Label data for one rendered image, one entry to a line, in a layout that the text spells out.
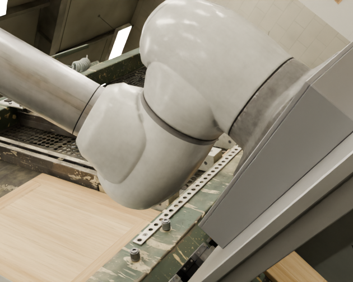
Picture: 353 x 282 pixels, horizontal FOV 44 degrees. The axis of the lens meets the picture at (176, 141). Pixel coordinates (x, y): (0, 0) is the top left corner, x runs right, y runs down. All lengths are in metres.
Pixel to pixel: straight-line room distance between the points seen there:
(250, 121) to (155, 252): 0.62
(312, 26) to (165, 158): 5.97
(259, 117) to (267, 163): 0.11
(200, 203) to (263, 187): 0.78
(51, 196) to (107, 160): 0.82
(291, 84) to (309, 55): 6.12
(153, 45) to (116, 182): 0.25
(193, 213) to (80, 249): 0.33
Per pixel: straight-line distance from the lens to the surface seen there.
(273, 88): 0.61
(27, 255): 1.30
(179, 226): 1.23
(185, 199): 1.33
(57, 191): 1.55
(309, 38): 6.66
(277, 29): 6.81
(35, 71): 0.75
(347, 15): 4.90
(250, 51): 0.63
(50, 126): 2.06
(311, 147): 0.48
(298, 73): 0.63
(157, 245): 1.17
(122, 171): 0.73
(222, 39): 0.63
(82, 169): 1.54
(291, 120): 0.47
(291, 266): 1.74
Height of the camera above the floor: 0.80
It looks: 10 degrees up
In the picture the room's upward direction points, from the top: 47 degrees counter-clockwise
